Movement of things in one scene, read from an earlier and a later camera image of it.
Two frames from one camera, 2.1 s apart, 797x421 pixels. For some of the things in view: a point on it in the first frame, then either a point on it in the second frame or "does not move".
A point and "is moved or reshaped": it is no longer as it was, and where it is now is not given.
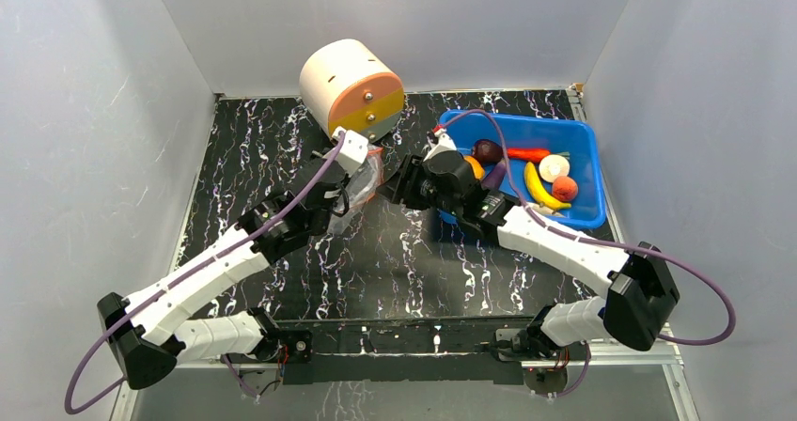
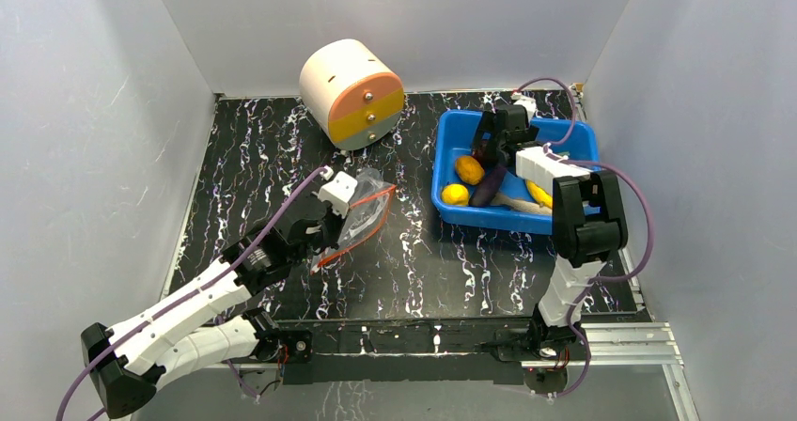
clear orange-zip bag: (358, 191) is moved or reshaped
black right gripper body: (406, 179) to (493, 134)
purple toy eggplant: (493, 178) does not move
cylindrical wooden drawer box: (348, 84) does not move
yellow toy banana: (539, 189) does not move
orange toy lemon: (478, 171) does not move
